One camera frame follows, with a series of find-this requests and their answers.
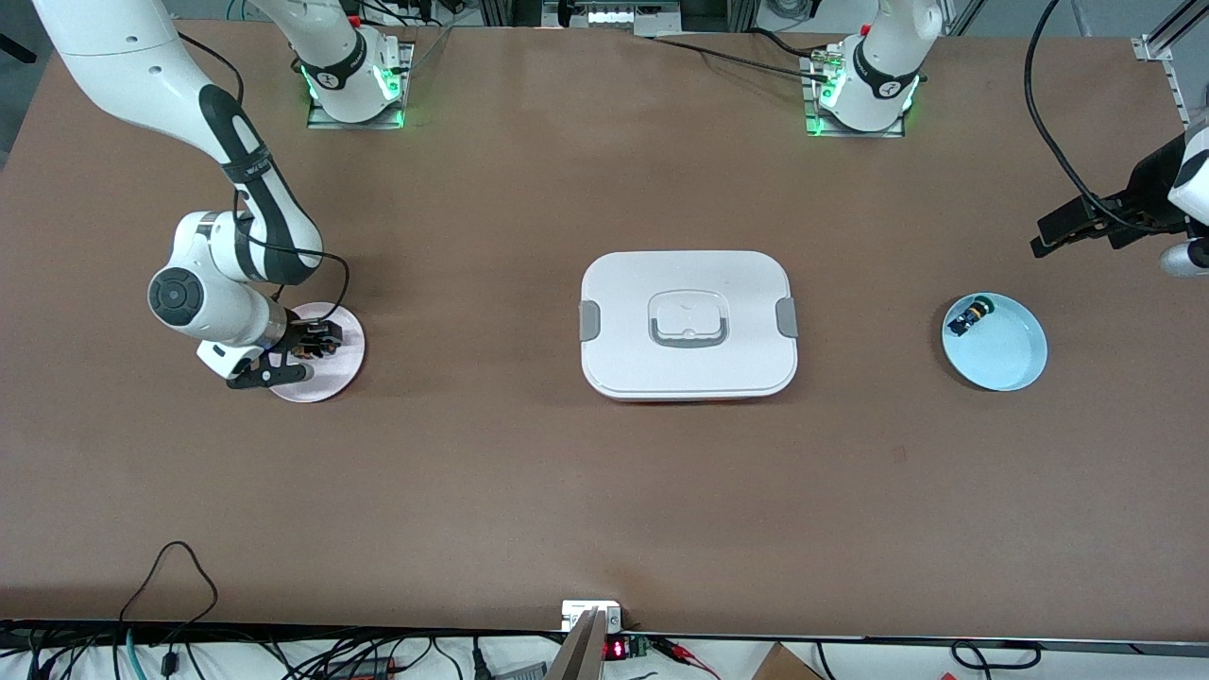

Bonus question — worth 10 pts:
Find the white lidded plastic box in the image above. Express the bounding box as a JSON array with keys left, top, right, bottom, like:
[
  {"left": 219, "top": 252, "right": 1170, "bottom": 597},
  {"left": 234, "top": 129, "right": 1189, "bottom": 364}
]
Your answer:
[{"left": 580, "top": 250, "right": 800, "bottom": 404}]

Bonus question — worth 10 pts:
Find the pink round plate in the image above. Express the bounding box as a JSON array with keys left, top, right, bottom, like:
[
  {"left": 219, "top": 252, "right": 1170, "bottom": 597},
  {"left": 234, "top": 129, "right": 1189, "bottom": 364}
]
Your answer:
[{"left": 267, "top": 302, "right": 367, "bottom": 404}]

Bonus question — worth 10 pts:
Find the light blue round plate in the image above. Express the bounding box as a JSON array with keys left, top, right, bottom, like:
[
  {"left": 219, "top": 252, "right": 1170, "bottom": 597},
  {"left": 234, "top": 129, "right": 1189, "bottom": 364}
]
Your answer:
[{"left": 941, "top": 293, "right": 1048, "bottom": 393}]

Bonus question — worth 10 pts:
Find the black power adapter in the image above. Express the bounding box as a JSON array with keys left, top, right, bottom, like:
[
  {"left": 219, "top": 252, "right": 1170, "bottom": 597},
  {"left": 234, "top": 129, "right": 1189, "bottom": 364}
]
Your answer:
[{"left": 325, "top": 655, "right": 400, "bottom": 680}]

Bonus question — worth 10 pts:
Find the aluminium profile bar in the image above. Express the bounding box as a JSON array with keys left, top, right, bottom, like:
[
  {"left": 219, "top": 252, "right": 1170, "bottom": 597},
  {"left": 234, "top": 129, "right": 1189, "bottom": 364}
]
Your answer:
[{"left": 544, "top": 607, "right": 606, "bottom": 680}]

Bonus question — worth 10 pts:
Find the lit power strip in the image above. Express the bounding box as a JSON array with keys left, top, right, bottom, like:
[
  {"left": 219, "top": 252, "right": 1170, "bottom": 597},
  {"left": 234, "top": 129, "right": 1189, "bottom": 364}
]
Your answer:
[{"left": 542, "top": 0, "right": 683, "bottom": 37}]

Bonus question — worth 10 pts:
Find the red and black clip lead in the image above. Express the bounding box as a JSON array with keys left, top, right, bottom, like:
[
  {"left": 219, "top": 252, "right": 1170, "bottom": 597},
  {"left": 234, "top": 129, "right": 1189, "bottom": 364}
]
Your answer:
[{"left": 652, "top": 637, "right": 721, "bottom": 680}]

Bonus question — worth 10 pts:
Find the brown cardboard piece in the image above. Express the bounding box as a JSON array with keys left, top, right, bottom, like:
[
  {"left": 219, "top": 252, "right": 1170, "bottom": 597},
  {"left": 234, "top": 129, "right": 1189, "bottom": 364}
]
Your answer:
[{"left": 750, "top": 642, "right": 825, "bottom": 680}]

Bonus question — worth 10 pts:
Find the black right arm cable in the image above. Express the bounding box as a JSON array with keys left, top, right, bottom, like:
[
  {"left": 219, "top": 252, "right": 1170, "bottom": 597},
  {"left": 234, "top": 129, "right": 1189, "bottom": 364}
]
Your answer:
[{"left": 175, "top": 32, "right": 353, "bottom": 328}]

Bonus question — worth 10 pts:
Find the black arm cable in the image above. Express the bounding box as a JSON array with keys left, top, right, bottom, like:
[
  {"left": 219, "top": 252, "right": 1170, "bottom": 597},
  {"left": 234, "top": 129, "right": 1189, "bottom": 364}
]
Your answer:
[
  {"left": 1026, "top": 0, "right": 1158, "bottom": 233},
  {"left": 175, "top": 32, "right": 353, "bottom": 328}
]

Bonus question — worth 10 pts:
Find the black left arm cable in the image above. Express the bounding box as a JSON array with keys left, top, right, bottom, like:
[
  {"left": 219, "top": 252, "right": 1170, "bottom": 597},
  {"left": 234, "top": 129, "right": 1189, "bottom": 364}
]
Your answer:
[{"left": 1026, "top": 0, "right": 1158, "bottom": 233}]

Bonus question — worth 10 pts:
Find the blue switch with green button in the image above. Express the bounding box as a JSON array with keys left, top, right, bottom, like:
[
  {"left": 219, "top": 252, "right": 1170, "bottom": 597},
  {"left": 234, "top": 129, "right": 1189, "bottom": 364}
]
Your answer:
[{"left": 946, "top": 295, "right": 996, "bottom": 339}]

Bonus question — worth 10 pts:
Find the aluminium frame with perforated strip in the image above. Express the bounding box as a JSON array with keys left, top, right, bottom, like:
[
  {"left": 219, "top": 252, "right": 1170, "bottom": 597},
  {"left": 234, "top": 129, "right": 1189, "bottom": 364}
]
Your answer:
[{"left": 1132, "top": 0, "right": 1209, "bottom": 129}]

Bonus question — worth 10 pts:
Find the looped black cable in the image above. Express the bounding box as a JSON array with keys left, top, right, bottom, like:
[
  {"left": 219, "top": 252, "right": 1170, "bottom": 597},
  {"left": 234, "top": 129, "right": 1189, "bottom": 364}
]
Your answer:
[
  {"left": 117, "top": 540, "right": 220, "bottom": 653},
  {"left": 948, "top": 639, "right": 1046, "bottom": 673}
]

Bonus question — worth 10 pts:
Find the white metal bracket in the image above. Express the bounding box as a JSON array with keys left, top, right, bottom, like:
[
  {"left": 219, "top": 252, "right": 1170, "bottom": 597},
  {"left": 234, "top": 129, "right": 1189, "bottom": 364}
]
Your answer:
[{"left": 560, "top": 600, "right": 625, "bottom": 633}]

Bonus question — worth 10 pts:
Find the thick black power cable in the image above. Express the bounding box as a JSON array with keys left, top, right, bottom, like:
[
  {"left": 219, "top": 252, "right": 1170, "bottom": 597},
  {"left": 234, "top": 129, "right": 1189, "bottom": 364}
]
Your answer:
[{"left": 650, "top": 26, "right": 834, "bottom": 84}]

